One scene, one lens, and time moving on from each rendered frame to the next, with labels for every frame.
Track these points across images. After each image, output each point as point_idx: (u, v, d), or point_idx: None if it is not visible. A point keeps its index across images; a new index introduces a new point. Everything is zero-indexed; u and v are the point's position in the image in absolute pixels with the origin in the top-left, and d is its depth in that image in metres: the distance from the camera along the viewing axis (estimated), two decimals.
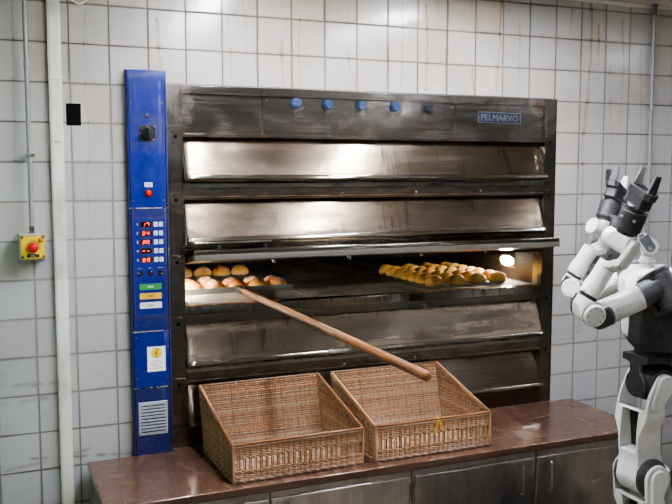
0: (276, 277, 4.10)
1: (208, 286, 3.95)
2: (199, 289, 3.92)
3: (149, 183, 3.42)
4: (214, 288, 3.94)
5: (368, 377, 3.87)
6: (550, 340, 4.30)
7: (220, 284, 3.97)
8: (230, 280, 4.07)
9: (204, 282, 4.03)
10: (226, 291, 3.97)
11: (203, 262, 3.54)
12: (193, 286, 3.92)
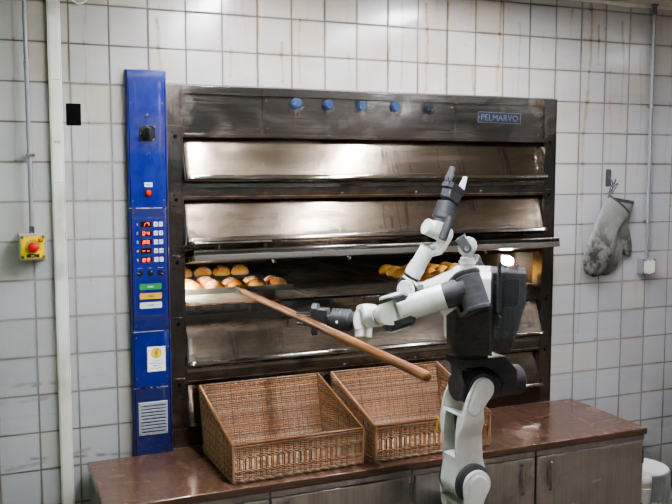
0: (276, 277, 4.10)
1: (208, 286, 3.95)
2: (199, 289, 3.92)
3: (149, 183, 3.42)
4: (214, 288, 3.94)
5: (368, 377, 3.87)
6: (550, 340, 4.30)
7: (220, 284, 3.97)
8: (230, 280, 4.07)
9: (204, 282, 4.03)
10: (226, 291, 3.97)
11: (203, 262, 3.54)
12: (193, 286, 3.92)
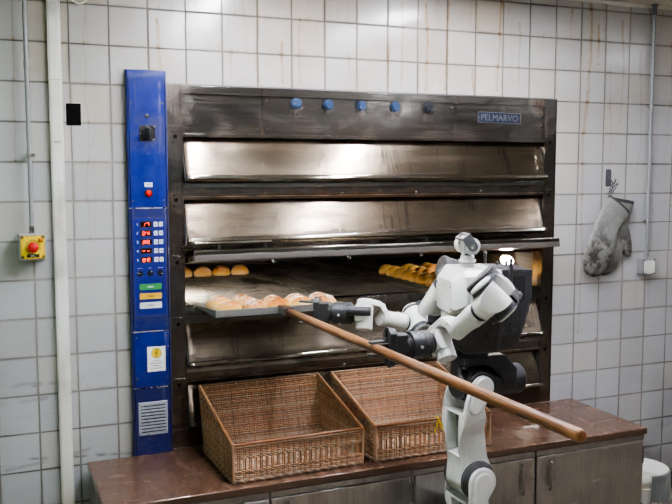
0: (324, 294, 3.53)
1: (247, 306, 3.38)
2: (237, 310, 3.34)
3: (149, 183, 3.42)
4: (255, 308, 3.37)
5: (368, 377, 3.87)
6: (550, 340, 4.30)
7: (261, 303, 3.40)
8: (271, 298, 3.50)
9: (242, 301, 3.45)
10: (268, 312, 3.39)
11: (203, 262, 3.54)
12: (230, 306, 3.34)
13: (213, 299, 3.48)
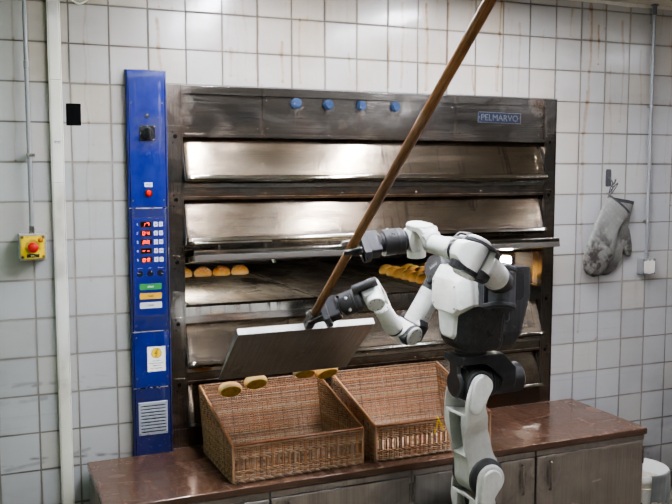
0: None
1: None
2: (260, 327, 3.11)
3: (149, 183, 3.42)
4: (278, 325, 3.14)
5: (368, 377, 3.87)
6: (550, 340, 4.30)
7: None
8: None
9: None
10: (294, 328, 3.15)
11: (203, 262, 3.54)
12: None
13: (223, 382, 3.42)
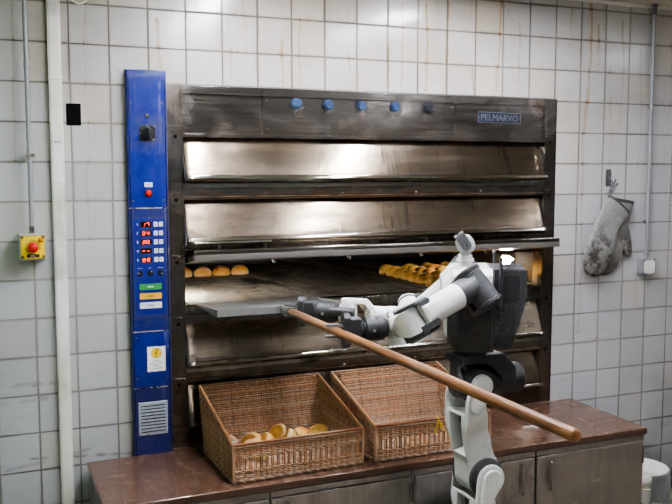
0: (309, 432, 3.65)
1: (235, 438, 3.55)
2: (239, 309, 3.35)
3: (149, 183, 3.42)
4: (256, 308, 3.37)
5: (368, 377, 3.87)
6: (550, 340, 4.30)
7: None
8: (273, 438, 3.58)
9: None
10: (270, 311, 3.40)
11: (203, 262, 3.54)
12: None
13: None
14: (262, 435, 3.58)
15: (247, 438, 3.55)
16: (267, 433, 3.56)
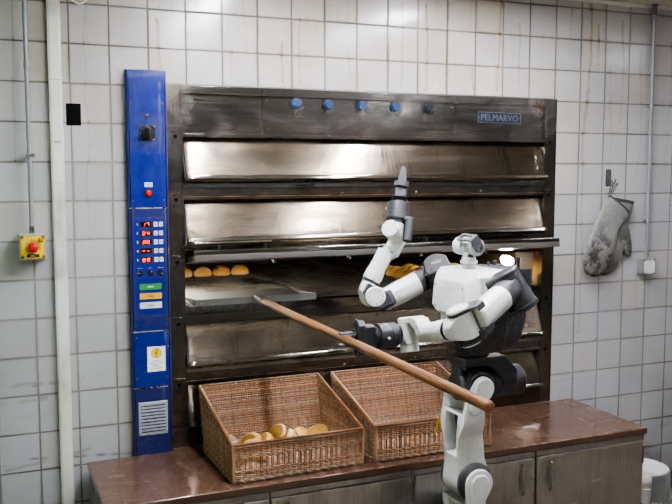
0: (309, 432, 3.65)
1: (235, 438, 3.55)
2: (216, 299, 3.61)
3: (149, 183, 3.42)
4: (232, 298, 3.63)
5: (368, 377, 3.87)
6: (550, 340, 4.30)
7: None
8: (273, 438, 3.58)
9: None
10: (245, 301, 3.66)
11: (203, 262, 3.54)
12: None
13: None
14: (262, 435, 3.58)
15: (247, 438, 3.55)
16: (267, 433, 3.56)
